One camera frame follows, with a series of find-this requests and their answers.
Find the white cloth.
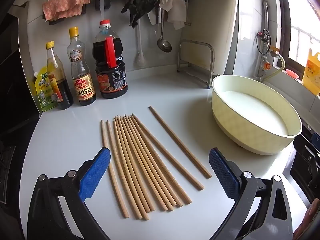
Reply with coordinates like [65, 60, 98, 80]
[147, 0, 187, 30]

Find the person's right hand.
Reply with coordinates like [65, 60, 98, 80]
[300, 199, 320, 240]

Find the dark window frame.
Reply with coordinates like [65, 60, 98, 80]
[275, 0, 294, 68]

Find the grey regulator orange knob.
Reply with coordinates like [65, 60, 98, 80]
[259, 60, 272, 78]

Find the metal ladle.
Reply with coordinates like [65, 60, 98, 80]
[156, 0, 173, 53]

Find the black gas valve with cable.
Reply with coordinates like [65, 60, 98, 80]
[256, 29, 272, 55]

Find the yellow oil bottle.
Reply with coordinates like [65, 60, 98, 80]
[302, 48, 320, 96]

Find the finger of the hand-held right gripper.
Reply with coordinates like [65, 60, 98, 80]
[293, 128, 320, 196]

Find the white cutting board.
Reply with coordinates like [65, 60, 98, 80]
[185, 0, 238, 77]

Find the bunch of wooden chopsticks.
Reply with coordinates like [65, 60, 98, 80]
[100, 114, 205, 221]

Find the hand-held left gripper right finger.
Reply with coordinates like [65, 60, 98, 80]
[208, 147, 293, 240]

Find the clear soy sauce bottle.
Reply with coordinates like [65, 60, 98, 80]
[67, 27, 97, 106]

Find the yellow gas hose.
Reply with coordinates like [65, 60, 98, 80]
[262, 54, 287, 82]

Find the corrugated metal gas pipe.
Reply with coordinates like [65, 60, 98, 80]
[262, 1, 270, 34]

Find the dark vinegar bottle yellow cap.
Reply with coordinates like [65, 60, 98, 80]
[45, 41, 74, 110]

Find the cream round bowl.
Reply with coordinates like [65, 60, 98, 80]
[211, 74, 303, 156]

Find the pink cloth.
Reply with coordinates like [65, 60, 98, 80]
[42, 0, 91, 22]

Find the black cloth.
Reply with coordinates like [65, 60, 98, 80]
[121, 0, 160, 28]

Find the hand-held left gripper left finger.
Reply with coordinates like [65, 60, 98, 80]
[27, 147, 112, 240]

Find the green yellow seasoning pouch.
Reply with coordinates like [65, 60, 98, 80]
[33, 66, 58, 112]

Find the white bottle brush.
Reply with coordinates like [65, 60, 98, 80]
[134, 21, 148, 68]

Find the tan wooden chopstick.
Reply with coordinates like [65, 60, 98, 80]
[149, 105, 212, 179]

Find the large soy sauce jug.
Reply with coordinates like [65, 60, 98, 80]
[92, 19, 128, 99]

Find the brass gas valve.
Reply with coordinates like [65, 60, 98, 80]
[269, 45, 281, 58]

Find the metal board rack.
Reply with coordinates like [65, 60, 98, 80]
[176, 40, 216, 90]

